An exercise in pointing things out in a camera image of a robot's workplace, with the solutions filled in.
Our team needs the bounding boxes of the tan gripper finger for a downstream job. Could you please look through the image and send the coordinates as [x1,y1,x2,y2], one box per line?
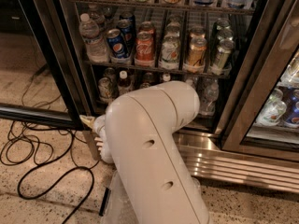
[79,115,95,130]

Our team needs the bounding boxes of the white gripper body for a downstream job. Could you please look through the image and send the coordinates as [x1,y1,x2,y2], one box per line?
[93,115,114,164]

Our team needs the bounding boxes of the green 7up can front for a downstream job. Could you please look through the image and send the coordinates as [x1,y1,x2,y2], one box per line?
[98,77,117,104]

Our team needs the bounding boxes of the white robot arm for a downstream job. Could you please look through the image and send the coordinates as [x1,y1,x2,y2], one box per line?
[80,81,212,224]

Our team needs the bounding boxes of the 7up can behind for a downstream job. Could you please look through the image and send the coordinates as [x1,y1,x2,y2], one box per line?
[104,67,116,84]

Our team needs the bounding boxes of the amber can bottom shelf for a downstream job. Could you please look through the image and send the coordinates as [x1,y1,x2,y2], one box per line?
[139,82,151,89]

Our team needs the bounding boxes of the open fridge glass door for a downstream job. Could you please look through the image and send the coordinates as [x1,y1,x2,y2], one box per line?
[0,0,88,130]

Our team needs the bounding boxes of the water bottle middle shelf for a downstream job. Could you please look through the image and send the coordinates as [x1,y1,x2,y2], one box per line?
[79,13,108,63]

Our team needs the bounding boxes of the blue pepsi can front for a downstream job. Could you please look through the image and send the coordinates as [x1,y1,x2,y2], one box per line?
[107,29,129,59]

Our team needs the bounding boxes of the blue pepsi can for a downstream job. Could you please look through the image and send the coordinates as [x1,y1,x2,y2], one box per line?
[107,29,129,59]
[117,19,135,50]

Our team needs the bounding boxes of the red coca-cola can front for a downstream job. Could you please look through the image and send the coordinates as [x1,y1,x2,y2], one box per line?
[135,32,154,67]

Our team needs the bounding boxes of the red coca-cola can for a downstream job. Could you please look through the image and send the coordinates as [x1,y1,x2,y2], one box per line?
[138,21,156,37]
[135,32,154,67]

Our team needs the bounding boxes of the blue pepsi can behind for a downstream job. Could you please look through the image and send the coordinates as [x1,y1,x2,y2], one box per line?
[117,19,135,50]

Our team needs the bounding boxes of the white green can front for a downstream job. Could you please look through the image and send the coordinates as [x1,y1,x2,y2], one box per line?
[159,36,180,70]

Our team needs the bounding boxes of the red coca-cola can behind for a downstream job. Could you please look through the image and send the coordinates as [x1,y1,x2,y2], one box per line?
[138,21,156,37]

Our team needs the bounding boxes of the gold can front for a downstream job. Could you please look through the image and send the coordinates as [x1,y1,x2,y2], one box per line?
[183,37,207,73]

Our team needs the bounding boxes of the green silver can front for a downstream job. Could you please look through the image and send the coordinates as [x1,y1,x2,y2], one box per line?
[210,39,235,75]

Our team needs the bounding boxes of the stainless steel glass-door fridge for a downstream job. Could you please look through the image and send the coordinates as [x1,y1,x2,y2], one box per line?
[52,0,299,194]

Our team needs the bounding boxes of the white can right compartment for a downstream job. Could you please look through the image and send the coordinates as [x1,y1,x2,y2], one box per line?
[256,100,287,126]

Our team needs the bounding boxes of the blue pepsi can right compartment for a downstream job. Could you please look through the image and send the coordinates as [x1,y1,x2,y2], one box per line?
[283,102,299,128]

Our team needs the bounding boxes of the brown tea bottle left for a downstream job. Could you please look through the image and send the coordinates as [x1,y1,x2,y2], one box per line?
[118,71,133,95]

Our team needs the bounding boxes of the brown tea bottle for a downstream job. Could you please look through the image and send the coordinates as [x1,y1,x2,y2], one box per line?
[161,73,171,83]
[118,71,133,95]

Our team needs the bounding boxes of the brown tea bottle right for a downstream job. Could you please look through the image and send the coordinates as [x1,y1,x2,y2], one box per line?
[161,73,171,83]

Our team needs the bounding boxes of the water bottle bottom right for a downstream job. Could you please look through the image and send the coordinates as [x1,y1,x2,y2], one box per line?
[200,82,219,116]

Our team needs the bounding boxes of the black cable on floor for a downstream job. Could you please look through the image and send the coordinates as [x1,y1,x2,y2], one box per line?
[0,63,101,224]

